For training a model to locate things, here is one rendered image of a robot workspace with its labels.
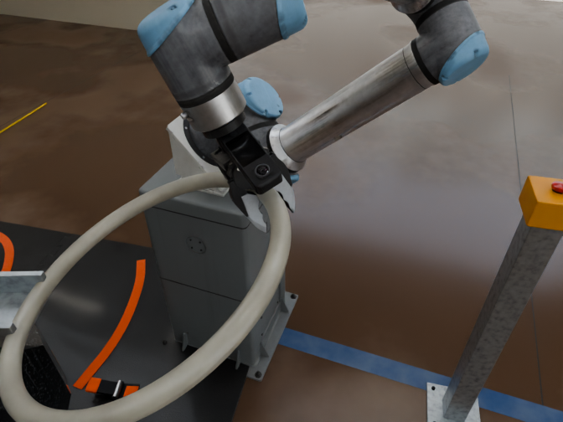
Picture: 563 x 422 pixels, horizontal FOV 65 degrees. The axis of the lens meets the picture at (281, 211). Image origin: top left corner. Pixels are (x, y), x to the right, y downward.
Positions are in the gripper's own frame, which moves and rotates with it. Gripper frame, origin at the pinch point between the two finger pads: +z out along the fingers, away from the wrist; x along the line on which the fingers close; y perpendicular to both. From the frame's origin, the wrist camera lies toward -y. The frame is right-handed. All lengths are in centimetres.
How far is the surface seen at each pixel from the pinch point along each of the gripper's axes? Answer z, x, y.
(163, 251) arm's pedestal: 43, 27, 84
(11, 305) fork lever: -6.7, 46.0, 15.6
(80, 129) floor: 50, 42, 329
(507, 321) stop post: 83, -47, 2
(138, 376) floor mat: 89, 67, 88
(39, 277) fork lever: -8.4, 39.1, 14.9
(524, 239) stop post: 51, -55, -1
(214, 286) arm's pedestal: 61, 19, 72
